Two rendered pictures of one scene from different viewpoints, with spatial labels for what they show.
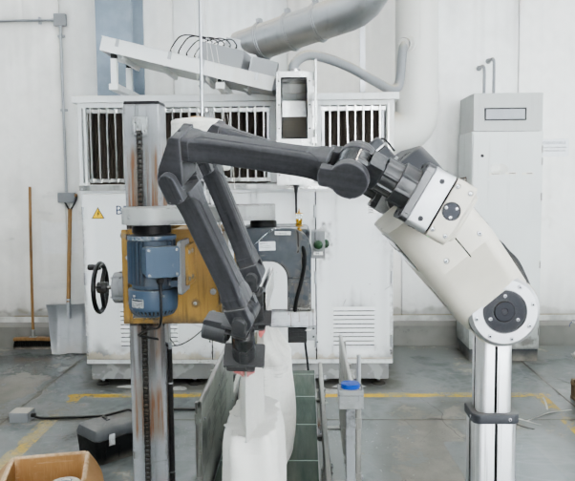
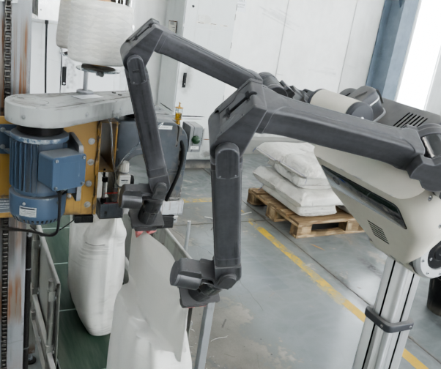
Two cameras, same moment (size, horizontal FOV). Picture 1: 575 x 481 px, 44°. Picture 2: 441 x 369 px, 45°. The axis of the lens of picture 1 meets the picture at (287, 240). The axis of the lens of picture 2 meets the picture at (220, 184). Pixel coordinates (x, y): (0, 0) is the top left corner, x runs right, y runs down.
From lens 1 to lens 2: 1.03 m
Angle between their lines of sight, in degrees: 32
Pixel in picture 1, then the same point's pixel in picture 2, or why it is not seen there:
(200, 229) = (230, 197)
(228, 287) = (231, 247)
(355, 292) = not seen: hidden behind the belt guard
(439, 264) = (434, 229)
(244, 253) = (157, 162)
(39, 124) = not seen: outside the picture
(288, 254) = (168, 148)
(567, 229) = not seen: hidden behind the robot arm
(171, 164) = (239, 135)
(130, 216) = (26, 116)
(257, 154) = (349, 135)
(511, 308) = not seen: outside the picture
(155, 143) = (26, 14)
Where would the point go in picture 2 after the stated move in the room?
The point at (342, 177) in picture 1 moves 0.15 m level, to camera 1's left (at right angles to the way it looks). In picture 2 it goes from (439, 173) to (375, 176)
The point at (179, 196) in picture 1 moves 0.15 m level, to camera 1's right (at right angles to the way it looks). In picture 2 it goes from (236, 170) to (309, 170)
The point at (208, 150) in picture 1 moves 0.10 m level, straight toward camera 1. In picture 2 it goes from (292, 124) to (336, 141)
